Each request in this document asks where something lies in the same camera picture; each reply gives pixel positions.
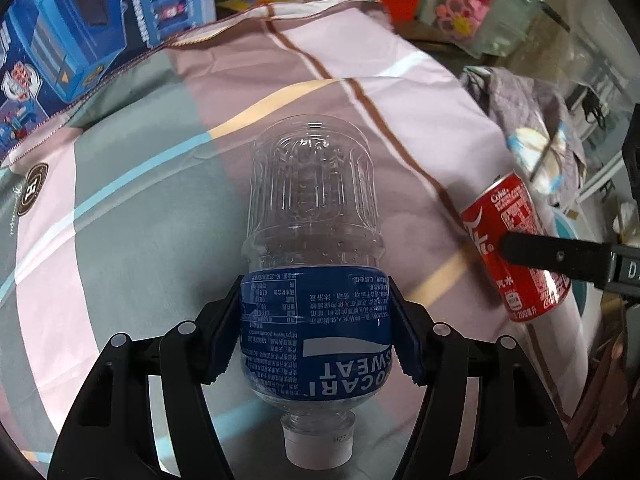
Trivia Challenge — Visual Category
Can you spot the grey striped shirt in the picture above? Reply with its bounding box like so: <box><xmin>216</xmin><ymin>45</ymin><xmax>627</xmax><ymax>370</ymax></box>
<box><xmin>460</xmin><ymin>65</ymin><xmax>588</xmax><ymax>206</ymax></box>

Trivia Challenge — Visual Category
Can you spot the pink plaid blanket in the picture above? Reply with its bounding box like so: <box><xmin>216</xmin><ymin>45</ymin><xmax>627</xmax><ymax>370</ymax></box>
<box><xmin>0</xmin><ymin>0</ymin><xmax>596</xmax><ymax>480</ymax></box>

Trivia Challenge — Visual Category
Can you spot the clear plastic sheet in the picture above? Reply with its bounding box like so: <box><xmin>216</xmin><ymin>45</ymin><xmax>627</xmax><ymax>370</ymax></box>
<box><xmin>540</xmin><ymin>0</ymin><xmax>640</xmax><ymax>111</ymax></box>

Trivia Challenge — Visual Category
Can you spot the red soda can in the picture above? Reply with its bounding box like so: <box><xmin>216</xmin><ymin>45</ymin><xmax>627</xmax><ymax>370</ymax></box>
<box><xmin>460</xmin><ymin>172</ymin><xmax>572</xmax><ymax>323</ymax></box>

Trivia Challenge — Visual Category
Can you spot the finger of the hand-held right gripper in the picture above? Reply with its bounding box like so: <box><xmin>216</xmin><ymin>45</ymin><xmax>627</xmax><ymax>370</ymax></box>
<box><xmin>501</xmin><ymin>230</ymin><xmax>616</xmax><ymax>291</ymax></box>

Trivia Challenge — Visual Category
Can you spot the clear bag of toys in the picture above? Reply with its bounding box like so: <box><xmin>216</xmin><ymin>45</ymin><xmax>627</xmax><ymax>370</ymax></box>
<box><xmin>420</xmin><ymin>0</ymin><xmax>571</xmax><ymax>58</ymax></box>

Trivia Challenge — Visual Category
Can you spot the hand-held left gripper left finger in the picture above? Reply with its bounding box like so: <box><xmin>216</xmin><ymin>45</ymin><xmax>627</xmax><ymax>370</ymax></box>
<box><xmin>47</xmin><ymin>276</ymin><xmax>246</xmax><ymax>480</ymax></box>

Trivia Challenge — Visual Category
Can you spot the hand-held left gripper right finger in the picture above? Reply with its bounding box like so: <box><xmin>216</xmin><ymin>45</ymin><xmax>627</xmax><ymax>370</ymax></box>
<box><xmin>384</xmin><ymin>276</ymin><xmax>576</xmax><ymax>480</ymax></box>

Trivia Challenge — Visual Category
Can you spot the clear bottle with blue label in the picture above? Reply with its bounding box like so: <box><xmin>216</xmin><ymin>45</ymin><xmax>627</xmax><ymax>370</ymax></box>
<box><xmin>240</xmin><ymin>114</ymin><xmax>393</xmax><ymax>478</ymax></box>

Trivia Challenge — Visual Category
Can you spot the blue toy box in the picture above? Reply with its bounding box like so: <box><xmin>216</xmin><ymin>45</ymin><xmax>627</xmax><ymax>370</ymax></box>
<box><xmin>0</xmin><ymin>0</ymin><xmax>217</xmax><ymax>161</ymax></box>

